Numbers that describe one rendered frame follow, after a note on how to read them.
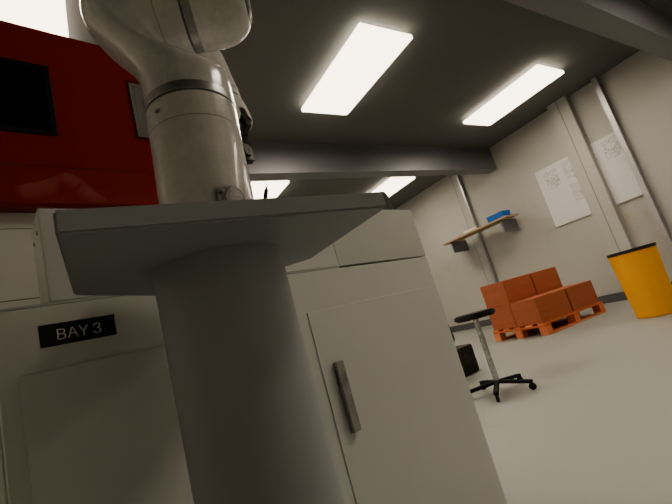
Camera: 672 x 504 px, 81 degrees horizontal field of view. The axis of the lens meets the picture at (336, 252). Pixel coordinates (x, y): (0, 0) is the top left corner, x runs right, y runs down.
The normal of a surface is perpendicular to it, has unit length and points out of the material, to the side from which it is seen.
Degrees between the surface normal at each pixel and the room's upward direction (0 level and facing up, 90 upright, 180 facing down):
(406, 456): 90
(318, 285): 90
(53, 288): 90
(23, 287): 90
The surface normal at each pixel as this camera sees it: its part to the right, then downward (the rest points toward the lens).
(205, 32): 0.23, 0.87
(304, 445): 0.72, -0.33
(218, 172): 0.48, -0.29
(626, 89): -0.83, 0.13
